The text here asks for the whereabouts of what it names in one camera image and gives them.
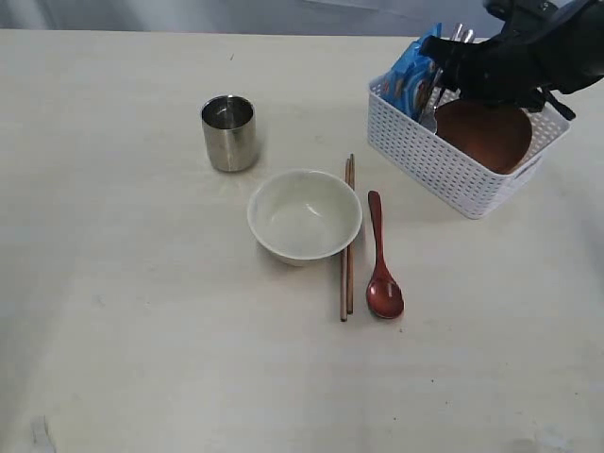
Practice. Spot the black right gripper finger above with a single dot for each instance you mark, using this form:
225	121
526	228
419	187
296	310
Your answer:
456	56

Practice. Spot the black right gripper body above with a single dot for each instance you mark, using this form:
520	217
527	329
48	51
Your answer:
527	63

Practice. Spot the wooden chopstick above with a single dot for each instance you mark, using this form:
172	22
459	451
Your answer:
344	279
350	179

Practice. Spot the grey ceramic bowl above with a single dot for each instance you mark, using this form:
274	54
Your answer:
303	216

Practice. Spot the stainless steel cup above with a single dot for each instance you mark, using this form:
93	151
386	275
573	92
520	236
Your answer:
229	127

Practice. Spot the dark red wooden spoon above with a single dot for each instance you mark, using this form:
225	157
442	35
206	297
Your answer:
383	295

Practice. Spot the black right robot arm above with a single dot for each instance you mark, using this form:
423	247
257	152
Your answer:
585	48

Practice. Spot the blue snack packet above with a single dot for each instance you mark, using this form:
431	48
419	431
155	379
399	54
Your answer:
405	86

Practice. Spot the brown wooden plate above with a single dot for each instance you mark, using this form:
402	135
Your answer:
496	137

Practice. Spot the white perforated plastic basket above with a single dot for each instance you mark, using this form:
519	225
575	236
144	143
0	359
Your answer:
464	184

